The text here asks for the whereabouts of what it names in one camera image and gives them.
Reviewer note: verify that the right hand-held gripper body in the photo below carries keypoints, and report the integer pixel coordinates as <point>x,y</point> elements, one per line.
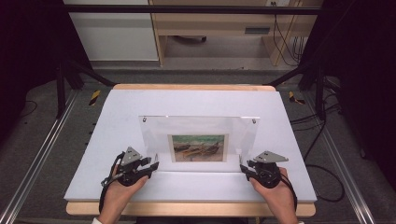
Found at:
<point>267,172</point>

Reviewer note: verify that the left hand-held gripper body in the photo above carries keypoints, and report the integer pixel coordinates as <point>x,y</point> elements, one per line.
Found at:
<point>130,169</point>

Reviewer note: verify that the clear acrylic photo frame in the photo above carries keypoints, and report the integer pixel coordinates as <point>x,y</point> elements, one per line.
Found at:
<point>155,130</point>

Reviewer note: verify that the person's right hand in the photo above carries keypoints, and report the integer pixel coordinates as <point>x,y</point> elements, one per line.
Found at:
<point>278,199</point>

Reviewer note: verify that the person's left hand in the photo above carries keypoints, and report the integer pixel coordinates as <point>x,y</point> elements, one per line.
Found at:
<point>120,196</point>

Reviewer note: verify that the boat picture print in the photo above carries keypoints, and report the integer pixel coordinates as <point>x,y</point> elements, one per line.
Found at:
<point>198,148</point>

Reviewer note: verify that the wooden table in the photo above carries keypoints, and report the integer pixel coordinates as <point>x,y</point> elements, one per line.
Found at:
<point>193,209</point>

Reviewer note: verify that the white board mat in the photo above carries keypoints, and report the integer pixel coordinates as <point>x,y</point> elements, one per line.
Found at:
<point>193,102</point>

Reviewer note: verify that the yellow black floor tape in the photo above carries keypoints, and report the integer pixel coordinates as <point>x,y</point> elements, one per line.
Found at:
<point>95,97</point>

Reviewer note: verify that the black metal stand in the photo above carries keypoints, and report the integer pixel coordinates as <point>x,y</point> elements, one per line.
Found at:
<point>320,93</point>
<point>60,90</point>

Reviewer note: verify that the white cabinet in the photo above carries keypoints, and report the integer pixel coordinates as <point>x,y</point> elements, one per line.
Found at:
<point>115,37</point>

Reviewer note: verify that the grey label plate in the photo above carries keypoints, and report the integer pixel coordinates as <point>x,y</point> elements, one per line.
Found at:
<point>257,30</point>

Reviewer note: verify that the light wooden desk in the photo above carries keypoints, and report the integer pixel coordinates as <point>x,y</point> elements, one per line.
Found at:
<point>218,21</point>

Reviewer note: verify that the dark curtain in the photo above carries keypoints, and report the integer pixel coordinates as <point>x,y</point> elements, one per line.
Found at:
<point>25,46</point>
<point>364,62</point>

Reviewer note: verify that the black horizontal bar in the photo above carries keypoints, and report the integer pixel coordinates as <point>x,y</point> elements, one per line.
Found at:
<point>186,9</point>

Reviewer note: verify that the aluminium rail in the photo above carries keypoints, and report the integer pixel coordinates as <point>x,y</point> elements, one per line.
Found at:
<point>43,146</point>
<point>339,155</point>

